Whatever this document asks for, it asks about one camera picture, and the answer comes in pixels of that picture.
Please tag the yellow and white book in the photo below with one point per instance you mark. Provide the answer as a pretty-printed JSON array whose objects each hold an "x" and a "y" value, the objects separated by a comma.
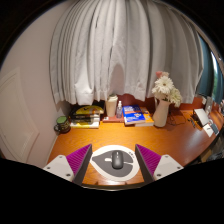
[{"x": 85, "y": 125}]

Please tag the black and yellow book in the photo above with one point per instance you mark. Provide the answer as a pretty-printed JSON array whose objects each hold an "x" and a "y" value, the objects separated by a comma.
[{"x": 86, "y": 110}]

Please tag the white and pink flowers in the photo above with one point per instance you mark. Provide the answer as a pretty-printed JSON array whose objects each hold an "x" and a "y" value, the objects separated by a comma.
[{"x": 166, "y": 87}]

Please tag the white pleated curtain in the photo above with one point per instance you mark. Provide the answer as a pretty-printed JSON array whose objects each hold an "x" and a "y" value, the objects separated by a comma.
[{"x": 126, "y": 46}]

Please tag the dark grey computer mouse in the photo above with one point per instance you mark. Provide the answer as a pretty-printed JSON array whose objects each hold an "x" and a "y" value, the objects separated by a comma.
[{"x": 117, "y": 160}]

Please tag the cream pitcher vase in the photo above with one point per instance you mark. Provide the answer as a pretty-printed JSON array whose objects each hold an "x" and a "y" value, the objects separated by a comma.
[{"x": 161, "y": 115}]

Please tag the white flat device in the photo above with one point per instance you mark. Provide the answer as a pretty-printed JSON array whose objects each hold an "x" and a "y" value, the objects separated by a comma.
[{"x": 201, "y": 117}]

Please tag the white and grey mouse pad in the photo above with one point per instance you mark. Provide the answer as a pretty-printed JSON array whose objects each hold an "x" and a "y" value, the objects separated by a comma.
[{"x": 103, "y": 171}]

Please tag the clear pump bottle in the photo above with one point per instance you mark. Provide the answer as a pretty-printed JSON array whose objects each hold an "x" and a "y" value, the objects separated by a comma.
[{"x": 119, "y": 111}]

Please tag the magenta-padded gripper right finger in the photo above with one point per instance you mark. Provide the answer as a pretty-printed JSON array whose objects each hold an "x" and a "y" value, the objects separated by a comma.
[{"x": 165, "y": 165}]

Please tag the flat red book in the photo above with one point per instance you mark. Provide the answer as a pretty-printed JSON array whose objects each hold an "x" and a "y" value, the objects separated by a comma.
[{"x": 111, "y": 119}]

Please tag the cream tumbler with lid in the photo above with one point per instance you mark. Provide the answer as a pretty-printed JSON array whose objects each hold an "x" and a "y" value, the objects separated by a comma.
[{"x": 111, "y": 106}]

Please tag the dark mug with green inside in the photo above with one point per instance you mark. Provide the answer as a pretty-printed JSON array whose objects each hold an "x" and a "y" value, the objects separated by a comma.
[{"x": 62, "y": 125}]

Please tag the dark teal curtain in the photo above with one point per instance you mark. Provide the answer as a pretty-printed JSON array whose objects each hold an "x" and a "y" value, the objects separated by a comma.
[{"x": 205, "y": 70}]

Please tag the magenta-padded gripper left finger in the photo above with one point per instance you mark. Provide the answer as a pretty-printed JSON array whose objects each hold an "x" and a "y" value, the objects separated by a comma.
[{"x": 61, "y": 166}]

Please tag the orange and white book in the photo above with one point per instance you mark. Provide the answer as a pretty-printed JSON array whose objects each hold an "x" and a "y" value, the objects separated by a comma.
[{"x": 149, "y": 120}]

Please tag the blue book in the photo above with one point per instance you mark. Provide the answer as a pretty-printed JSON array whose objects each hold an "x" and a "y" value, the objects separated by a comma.
[{"x": 133, "y": 115}]

